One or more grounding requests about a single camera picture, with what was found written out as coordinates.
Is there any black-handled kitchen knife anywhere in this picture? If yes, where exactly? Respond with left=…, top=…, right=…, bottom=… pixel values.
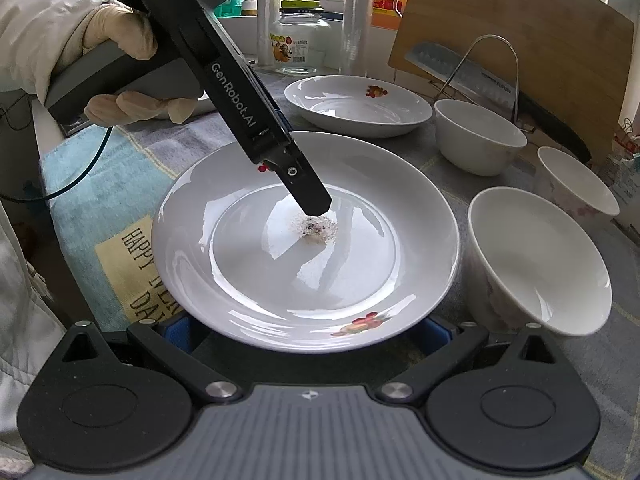
left=404, top=41, right=593, bottom=163

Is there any metal wire rack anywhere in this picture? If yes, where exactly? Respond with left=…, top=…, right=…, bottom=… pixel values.
left=434, top=34, right=537, bottom=133

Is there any person's left hand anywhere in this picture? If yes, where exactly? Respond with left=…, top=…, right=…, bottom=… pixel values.
left=81, top=4, right=202, bottom=126

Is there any white fruit-print plate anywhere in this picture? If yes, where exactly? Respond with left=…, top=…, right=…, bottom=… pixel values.
left=151, top=131, right=461, bottom=353
left=284, top=75, right=434, bottom=139

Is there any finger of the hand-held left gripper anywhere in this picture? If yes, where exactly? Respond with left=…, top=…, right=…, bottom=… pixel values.
left=250, top=134, right=334, bottom=217

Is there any black cable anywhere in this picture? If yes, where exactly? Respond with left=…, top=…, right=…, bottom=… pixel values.
left=0, top=125, right=113, bottom=204

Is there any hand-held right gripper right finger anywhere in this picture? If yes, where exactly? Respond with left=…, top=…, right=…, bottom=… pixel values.
left=382, top=316, right=563, bottom=405

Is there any person's left forearm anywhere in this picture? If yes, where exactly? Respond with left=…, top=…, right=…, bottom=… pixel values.
left=0, top=0, right=121, bottom=95

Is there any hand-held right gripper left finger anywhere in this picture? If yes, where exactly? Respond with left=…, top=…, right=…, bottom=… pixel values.
left=60, top=310, right=242, bottom=405

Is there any small wipe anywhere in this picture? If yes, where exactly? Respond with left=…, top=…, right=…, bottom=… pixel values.
left=289, top=211, right=339, bottom=247

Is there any white ceramic bowl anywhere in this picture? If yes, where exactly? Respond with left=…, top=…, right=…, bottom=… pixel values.
left=537, top=146, right=621, bottom=218
left=467, top=186, right=614, bottom=337
left=434, top=99, right=529, bottom=177

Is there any white printed food bag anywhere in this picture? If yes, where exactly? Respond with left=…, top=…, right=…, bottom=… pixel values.
left=614, top=119, right=640, bottom=211

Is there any person's white jacket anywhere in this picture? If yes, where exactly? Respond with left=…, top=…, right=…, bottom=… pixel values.
left=0, top=200, right=68, bottom=466

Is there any grey checked table cloth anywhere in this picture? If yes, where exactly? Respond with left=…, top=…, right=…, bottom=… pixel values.
left=39, top=67, right=640, bottom=441

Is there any glass jar with green lid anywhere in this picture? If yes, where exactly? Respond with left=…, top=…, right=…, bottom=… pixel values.
left=270, top=0, right=334, bottom=76

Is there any wooden cutting board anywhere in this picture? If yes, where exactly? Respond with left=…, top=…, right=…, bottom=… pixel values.
left=388, top=0, right=635, bottom=163

